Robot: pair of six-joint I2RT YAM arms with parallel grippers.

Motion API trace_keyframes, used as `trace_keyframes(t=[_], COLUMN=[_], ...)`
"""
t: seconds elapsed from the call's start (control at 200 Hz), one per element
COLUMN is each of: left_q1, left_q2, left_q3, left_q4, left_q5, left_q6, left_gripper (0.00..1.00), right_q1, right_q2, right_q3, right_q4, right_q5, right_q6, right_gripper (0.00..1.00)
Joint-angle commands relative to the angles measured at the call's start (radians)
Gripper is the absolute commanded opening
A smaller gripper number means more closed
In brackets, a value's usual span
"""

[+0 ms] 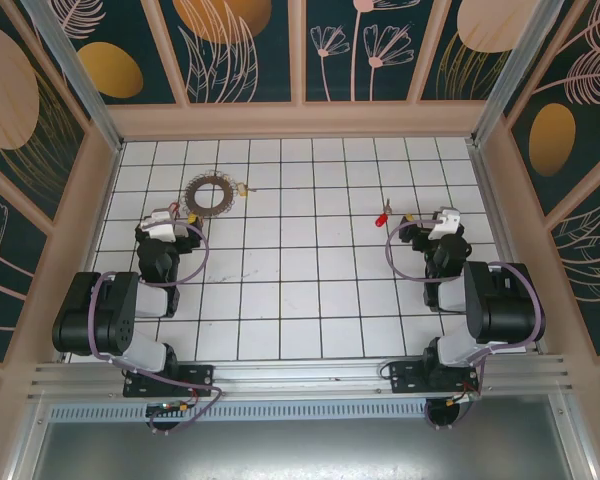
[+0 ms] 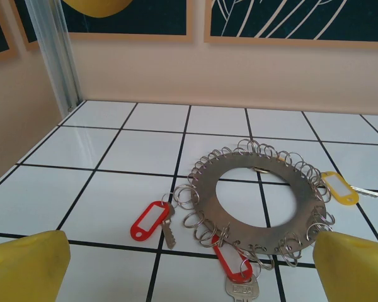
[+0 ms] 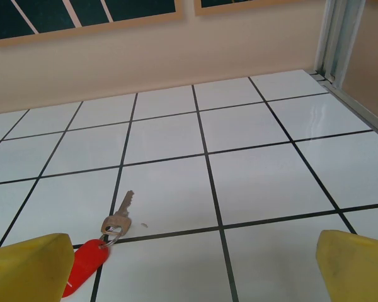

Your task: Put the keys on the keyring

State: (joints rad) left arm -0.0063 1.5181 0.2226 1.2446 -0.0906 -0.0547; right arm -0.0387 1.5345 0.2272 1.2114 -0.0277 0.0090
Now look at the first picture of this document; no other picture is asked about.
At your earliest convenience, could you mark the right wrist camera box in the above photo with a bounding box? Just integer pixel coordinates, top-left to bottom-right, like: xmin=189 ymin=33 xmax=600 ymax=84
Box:
xmin=426 ymin=207 xmax=465 ymax=242

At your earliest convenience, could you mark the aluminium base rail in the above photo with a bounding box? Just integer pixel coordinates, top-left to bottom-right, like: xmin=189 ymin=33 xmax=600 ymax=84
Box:
xmin=27 ymin=353 xmax=574 ymax=401

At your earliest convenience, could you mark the aluminium side rail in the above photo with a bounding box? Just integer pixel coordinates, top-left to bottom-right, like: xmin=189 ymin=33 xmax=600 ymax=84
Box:
xmin=465 ymin=139 xmax=569 ymax=361

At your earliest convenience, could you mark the small circuit board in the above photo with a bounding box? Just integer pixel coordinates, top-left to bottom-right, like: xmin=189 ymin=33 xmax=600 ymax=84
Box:
xmin=146 ymin=401 xmax=191 ymax=416

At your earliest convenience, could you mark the key with red tag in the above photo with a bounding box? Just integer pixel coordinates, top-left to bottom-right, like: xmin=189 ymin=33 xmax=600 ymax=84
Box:
xmin=373 ymin=197 xmax=396 ymax=228

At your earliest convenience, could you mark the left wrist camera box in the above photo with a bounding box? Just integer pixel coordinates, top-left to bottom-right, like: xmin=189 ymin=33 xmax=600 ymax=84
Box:
xmin=143 ymin=208 xmax=180 ymax=240

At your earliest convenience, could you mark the beaded bracelet chain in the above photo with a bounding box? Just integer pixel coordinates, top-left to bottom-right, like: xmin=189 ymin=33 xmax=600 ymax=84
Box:
xmin=179 ymin=168 xmax=240 ymax=222

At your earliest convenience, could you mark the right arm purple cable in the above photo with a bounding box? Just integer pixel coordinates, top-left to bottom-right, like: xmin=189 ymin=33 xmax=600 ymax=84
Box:
xmin=385 ymin=218 xmax=547 ymax=431

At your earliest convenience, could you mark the aluminium corner post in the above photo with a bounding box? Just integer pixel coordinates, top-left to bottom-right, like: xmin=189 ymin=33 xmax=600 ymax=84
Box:
xmin=18 ymin=0 xmax=125 ymax=153
xmin=468 ymin=0 xmax=579 ymax=147

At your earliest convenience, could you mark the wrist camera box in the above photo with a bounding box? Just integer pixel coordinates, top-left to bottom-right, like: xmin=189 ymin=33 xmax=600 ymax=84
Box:
xmin=143 ymin=208 xmax=180 ymax=240
xmin=426 ymin=207 xmax=465 ymax=242

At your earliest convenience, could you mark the grey metal panel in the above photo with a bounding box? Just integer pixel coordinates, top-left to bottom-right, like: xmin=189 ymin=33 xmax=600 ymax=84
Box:
xmin=27 ymin=419 xmax=599 ymax=480

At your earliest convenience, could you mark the slotted grey cable duct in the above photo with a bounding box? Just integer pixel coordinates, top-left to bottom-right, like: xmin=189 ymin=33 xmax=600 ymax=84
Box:
xmin=44 ymin=402 xmax=431 ymax=424

